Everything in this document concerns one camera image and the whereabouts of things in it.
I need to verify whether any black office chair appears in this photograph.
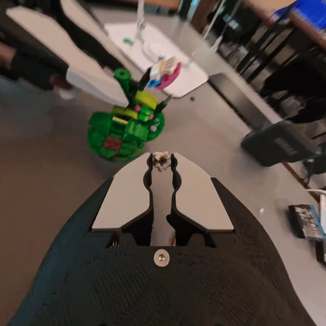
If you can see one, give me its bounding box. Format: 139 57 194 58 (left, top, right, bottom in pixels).
237 25 326 123

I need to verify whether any black charger case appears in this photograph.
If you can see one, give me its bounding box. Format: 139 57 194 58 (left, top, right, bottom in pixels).
241 121 322 167

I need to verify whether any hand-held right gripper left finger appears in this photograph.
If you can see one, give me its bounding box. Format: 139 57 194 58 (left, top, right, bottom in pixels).
92 152 154 233

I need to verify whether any white rounded board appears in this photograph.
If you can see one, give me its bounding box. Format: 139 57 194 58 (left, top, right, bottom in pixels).
104 22 209 98

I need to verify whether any blue storage bin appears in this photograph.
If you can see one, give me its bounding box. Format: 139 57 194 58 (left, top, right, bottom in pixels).
275 0 326 28

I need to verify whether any white flower lego piece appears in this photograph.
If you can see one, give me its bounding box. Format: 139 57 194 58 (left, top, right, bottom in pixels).
152 151 170 172

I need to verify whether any white cable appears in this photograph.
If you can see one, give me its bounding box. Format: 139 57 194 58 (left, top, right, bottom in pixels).
306 188 326 224

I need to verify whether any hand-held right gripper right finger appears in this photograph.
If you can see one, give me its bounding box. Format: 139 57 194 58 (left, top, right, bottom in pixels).
171 152 234 233

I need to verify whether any green lego model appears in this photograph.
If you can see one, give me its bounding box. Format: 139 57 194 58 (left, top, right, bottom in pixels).
87 67 171 163

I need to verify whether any pink white lego assembly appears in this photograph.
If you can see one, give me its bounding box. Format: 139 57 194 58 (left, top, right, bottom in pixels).
148 56 182 90

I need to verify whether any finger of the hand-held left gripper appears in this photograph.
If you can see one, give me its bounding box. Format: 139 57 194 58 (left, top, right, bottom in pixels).
51 0 128 74
6 6 130 108

